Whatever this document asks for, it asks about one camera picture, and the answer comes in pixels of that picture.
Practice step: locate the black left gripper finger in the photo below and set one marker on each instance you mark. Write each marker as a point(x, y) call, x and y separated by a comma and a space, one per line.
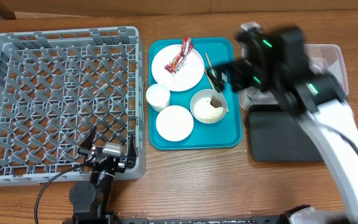
point(87, 144)
point(131, 153)

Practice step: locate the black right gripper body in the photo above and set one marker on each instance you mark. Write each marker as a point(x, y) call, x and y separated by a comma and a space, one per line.
point(232, 76)

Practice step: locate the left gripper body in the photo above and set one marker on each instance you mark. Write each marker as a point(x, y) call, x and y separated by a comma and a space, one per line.
point(121, 168)

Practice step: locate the grey bowl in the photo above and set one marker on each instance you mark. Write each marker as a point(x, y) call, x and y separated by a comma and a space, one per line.
point(208, 93)

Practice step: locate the small white bowl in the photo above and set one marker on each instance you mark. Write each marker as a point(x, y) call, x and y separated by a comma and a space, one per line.
point(174, 123)

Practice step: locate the white paper cup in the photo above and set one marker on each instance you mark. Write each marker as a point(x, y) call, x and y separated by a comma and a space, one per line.
point(158, 96)

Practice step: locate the red snack wrapper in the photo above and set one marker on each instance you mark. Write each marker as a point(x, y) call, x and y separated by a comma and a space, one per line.
point(177, 62)

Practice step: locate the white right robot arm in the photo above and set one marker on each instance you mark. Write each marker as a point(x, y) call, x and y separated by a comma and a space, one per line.
point(277, 62)

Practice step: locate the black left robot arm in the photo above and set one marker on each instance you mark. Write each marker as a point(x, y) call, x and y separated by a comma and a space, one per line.
point(90, 197)

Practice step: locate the grey dishwasher rack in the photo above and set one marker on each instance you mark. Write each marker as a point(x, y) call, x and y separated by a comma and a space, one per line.
point(55, 86)

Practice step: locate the wooden chopstick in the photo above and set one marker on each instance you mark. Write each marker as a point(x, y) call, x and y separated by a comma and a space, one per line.
point(210, 63)
point(210, 82)

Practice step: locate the brown food lump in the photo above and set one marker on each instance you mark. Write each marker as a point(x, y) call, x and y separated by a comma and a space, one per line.
point(215, 102)

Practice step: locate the large white plate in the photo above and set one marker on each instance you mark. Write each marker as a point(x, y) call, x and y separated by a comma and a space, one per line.
point(186, 78)

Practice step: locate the white rice grains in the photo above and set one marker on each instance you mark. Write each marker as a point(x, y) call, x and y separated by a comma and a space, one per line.
point(204, 112)

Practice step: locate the teal plastic tray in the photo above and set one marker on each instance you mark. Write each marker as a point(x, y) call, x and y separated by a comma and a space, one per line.
point(226, 132)

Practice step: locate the black tray bin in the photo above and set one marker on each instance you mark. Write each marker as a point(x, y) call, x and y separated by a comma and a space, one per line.
point(275, 136)

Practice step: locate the clear plastic bin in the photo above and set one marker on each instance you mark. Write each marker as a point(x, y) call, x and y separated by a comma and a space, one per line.
point(323, 57)

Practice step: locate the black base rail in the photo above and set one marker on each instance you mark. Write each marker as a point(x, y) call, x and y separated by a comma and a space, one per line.
point(264, 219)

